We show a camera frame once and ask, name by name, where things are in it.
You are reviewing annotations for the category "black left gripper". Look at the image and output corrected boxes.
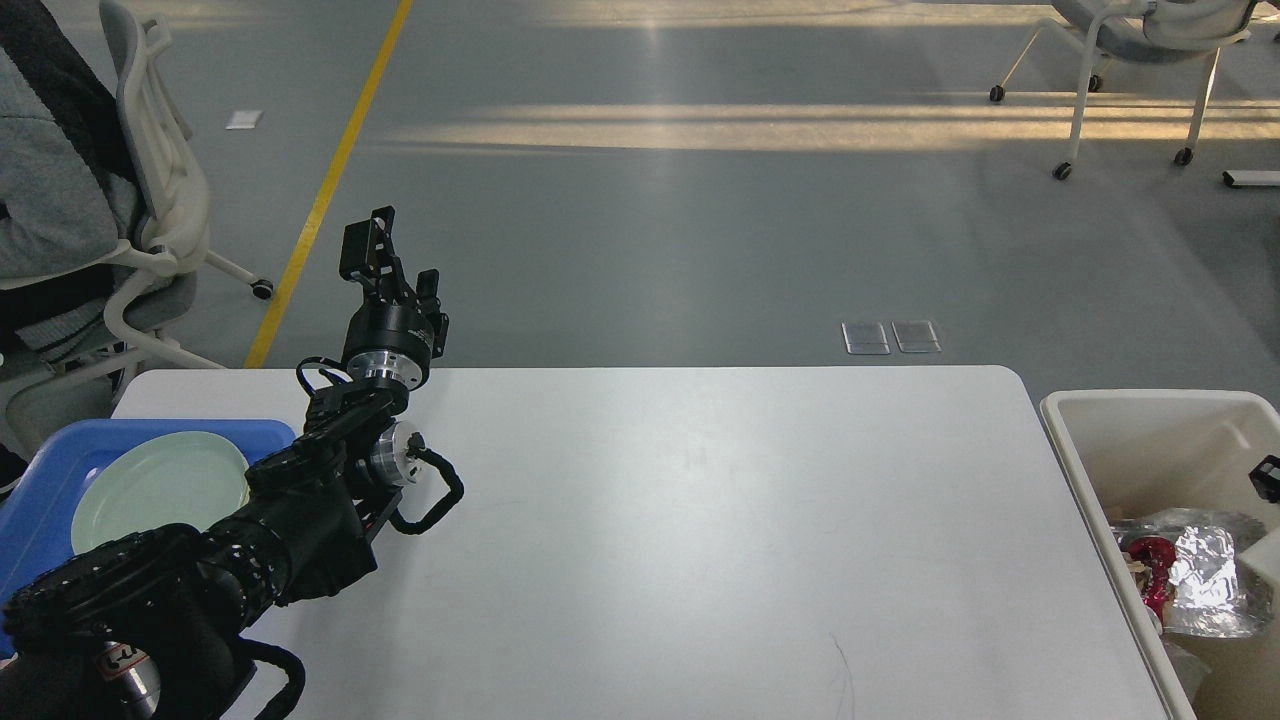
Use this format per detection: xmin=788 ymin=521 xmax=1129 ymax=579
xmin=338 ymin=206 xmax=448 ymax=391

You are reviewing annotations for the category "foil bag with brown paper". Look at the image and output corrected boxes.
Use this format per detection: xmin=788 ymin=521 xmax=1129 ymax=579
xmin=1110 ymin=507 xmax=1276 ymax=639

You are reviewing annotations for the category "red crushed wrapper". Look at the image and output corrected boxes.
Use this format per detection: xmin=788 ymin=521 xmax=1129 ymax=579
xmin=1124 ymin=536 xmax=1178 ymax=625

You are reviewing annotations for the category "pale green plate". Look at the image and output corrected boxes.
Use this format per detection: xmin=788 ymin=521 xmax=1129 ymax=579
xmin=70 ymin=430 xmax=250 ymax=553

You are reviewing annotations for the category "white paper cup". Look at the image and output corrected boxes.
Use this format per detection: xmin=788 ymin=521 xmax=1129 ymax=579
xmin=1236 ymin=528 xmax=1280 ymax=594

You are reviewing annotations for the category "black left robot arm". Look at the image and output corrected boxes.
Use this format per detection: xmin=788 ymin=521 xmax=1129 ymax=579
xmin=3 ymin=206 xmax=465 ymax=719

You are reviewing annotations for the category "white plastic bin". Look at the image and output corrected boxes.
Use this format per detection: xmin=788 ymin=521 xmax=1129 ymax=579
xmin=1041 ymin=389 xmax=1279 ymax=719

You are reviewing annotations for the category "grey white office chair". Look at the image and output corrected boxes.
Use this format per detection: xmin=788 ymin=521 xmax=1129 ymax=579
xmin=3 ymin=1 xmax=274 ymax=455

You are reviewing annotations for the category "white bar on floor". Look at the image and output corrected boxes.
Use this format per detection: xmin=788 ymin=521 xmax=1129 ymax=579
xmin=1222 ymin=169 xmax=1280 ymax=190

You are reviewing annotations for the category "seated person in grey cardigan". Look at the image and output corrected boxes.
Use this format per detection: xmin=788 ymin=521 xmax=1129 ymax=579
xmin=1 ymin=1 xmax=145 ymax=364

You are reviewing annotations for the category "clear floor plate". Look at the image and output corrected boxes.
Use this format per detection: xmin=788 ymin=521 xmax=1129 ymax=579
xmin=891 ymin=322 xmax=942 ymax=354
xmin=841 ymin=322 xmax=892 ymax=356

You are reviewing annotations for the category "blue plastic tray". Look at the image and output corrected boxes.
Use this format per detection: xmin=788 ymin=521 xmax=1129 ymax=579
xmin=3 ymin=419 xmax=294 ymax=601

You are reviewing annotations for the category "white rolling chair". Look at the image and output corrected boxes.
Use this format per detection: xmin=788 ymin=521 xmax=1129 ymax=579
xmin=988 ymin=1 xmax=1257 ymax=182

